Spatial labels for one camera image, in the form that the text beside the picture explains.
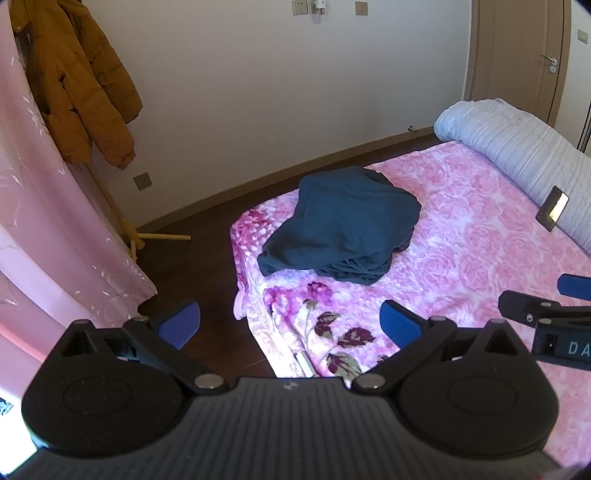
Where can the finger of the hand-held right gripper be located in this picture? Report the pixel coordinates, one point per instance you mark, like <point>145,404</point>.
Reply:
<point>521,304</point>
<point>575,285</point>

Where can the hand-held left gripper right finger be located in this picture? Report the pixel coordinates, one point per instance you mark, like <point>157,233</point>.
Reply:
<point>399,323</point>

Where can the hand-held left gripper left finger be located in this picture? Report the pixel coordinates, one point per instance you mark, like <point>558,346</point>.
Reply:
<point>180,323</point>

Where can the dark long-sleeved shirt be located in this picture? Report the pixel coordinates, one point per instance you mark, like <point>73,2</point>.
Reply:
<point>341,221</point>

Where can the dark smartphone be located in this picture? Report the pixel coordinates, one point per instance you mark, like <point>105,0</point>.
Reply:
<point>551,208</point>

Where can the yellow wooden coat rack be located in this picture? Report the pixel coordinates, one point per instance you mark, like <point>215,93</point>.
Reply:
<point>166,237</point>

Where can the pink floral blanket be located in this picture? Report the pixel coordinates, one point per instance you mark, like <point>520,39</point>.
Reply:
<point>461,240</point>

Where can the pale grey ribbed quilt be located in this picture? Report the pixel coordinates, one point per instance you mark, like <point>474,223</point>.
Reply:
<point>517,138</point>

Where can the pink sheer curtain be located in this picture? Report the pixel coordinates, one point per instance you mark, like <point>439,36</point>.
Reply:
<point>46,207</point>

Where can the brown wooden door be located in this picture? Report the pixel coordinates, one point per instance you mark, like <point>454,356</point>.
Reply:
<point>512,55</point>

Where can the brown padded coat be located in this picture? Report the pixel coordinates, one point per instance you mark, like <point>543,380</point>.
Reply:
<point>78,83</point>

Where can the white plug-in charger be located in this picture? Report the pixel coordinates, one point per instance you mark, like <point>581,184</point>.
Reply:
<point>318,5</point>

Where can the wall socket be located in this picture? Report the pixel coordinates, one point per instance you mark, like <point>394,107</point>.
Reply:
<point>143,181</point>
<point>361,7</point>
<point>300,6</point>

